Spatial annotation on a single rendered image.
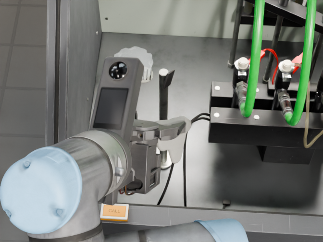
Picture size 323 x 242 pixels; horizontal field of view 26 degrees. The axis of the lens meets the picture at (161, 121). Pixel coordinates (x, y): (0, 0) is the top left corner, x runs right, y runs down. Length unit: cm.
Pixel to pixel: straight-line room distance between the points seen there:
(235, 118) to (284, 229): 24
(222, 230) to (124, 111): 19
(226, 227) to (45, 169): 20
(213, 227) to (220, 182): 76
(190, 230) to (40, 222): 15
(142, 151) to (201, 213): 49
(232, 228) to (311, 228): 62
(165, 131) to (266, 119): 55
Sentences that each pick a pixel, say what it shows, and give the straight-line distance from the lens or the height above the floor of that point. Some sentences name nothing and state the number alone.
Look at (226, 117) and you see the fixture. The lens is 138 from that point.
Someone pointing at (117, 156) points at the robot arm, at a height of 148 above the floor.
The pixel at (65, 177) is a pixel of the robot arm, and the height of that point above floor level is 157.
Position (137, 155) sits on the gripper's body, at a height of 141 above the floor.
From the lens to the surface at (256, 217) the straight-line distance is 132.
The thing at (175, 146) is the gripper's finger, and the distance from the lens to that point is 92.
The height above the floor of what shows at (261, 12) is 138.
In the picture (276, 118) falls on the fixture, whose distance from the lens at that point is 139.
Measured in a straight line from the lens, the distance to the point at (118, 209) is 130.
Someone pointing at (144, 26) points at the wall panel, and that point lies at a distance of 166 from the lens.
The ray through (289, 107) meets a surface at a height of 111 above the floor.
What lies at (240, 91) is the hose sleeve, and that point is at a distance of 122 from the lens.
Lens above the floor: 215
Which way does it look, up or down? 59 degrees down
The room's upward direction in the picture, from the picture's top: straight up
